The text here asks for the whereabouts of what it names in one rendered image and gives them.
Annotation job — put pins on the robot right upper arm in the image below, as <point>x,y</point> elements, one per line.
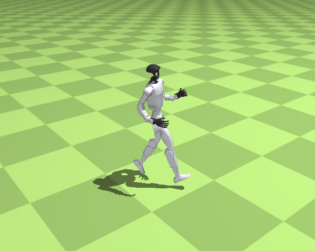
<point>146,94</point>

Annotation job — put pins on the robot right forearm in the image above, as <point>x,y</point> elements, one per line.
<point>144,114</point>

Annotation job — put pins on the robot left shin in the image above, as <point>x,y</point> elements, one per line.
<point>146,153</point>

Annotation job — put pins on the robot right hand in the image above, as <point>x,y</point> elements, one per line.
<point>159,122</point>

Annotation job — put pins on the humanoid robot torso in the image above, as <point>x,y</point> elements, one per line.
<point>155,101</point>

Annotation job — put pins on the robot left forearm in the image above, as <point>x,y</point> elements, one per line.
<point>169,97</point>

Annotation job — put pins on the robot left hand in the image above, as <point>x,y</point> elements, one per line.
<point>181,93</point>

